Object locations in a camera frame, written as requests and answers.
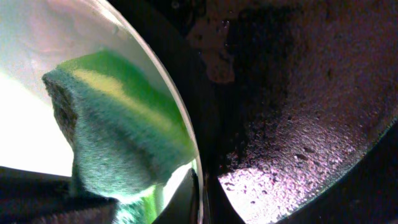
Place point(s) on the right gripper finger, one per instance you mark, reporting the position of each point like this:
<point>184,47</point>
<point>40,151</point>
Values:
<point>37,198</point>

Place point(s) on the green sponge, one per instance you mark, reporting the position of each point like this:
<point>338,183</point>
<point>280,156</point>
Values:
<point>127,137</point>

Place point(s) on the mint green plate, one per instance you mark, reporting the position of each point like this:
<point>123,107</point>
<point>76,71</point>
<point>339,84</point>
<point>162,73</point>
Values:
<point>36,36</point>

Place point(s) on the round black tray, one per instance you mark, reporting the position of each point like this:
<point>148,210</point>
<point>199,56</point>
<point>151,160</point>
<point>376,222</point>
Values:
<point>294,103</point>

